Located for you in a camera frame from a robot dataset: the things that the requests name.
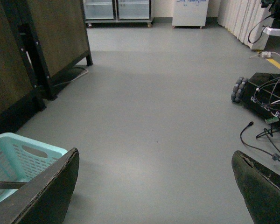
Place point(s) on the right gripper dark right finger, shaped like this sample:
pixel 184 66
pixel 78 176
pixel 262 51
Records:
pixel 260 188

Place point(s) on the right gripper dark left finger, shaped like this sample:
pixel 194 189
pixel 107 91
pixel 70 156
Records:
pixel 46 198

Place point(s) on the dark basket handle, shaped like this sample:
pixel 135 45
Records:
pixel 11 185

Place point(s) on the light blue plastic basket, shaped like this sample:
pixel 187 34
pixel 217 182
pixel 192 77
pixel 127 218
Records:
pixel 22 159

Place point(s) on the black wheeled robot base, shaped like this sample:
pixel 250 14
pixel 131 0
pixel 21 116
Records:
pixel 260 93

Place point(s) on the white power strip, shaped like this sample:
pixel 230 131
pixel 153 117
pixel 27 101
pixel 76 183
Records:
pixel 268 55

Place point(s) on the dark wooden produce stand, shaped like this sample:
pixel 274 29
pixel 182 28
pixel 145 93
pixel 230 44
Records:
pixel 40 41

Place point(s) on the white pleated curtain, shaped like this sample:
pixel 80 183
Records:
pixel 245 19

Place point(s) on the glass door refrigerator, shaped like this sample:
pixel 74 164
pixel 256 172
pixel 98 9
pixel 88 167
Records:
pixel 118 11

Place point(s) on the white chest freezer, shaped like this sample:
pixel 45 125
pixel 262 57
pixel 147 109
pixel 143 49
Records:
pixel 190 13

